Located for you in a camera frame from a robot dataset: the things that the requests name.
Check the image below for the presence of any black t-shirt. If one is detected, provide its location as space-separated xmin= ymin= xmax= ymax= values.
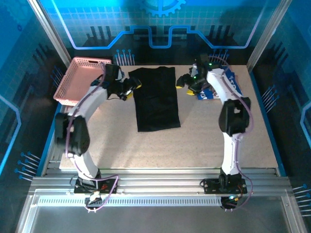
xmin=128 ymin=66 xmax=181 ymax=133

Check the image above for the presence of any blue printed t-shirt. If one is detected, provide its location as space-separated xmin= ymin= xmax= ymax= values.
xmin=195 ymin=67 xmax=243 ymax=101

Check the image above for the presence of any pink perforated plastic basket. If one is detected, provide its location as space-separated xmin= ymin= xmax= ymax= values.
xmin=53 ymin=56 xmax=113 ymax=107

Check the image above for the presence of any grey metal tray sheet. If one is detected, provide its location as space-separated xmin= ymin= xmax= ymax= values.
xmin=17 ymin=205 xmax=304 ymax=233

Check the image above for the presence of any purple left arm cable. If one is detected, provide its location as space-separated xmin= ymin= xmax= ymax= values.
xmin=65 ymin=62 xmax=120 ymax=212

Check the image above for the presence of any aluminium corner post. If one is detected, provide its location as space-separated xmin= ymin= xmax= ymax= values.
xmin=28 ymin=0 xmax=73 ymax=68
xmin=246 ymin=0 xmax=294 ymax=67

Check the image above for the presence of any aluminium frame rail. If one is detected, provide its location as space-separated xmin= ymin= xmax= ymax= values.
xmin=30 ymin=167 xmax=292 ymax=198

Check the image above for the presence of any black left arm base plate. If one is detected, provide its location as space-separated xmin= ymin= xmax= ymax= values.
xmin=70 ymin=176 xmax=120 ymax=195

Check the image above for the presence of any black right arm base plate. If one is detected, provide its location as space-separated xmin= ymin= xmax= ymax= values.
xmin=200 ymin=178 xmax=248 ymax=195

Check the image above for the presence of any slotted white cable duct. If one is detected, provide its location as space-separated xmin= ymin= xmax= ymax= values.
xmin=37 ymin=196 xmax=223 ymax=207

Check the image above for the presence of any small coloured wire bundle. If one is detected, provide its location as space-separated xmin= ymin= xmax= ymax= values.
xmin=220 ymin=194 xmax=243 ymax=212
xmin=84 ymin=191 xmax=103 ymax=214

